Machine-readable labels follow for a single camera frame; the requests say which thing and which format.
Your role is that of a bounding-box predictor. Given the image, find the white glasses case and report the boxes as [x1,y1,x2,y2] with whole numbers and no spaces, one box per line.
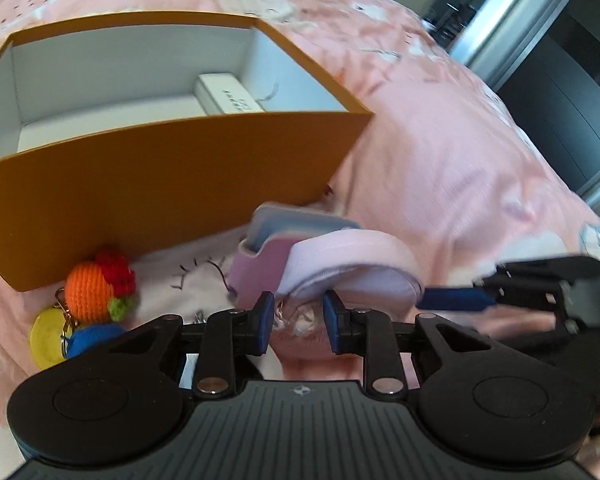
[194,73,263,116]

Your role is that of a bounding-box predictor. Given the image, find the orange cardboard storage box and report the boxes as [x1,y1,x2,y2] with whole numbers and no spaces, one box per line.
[0,11,372,292]

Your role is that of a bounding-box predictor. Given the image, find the orange crochet plush keychain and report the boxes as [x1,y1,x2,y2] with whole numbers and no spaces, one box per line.
[57,246,137,359]

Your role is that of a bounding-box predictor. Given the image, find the yellow round keychain tag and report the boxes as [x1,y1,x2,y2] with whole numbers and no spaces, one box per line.
[29,307,73,370]

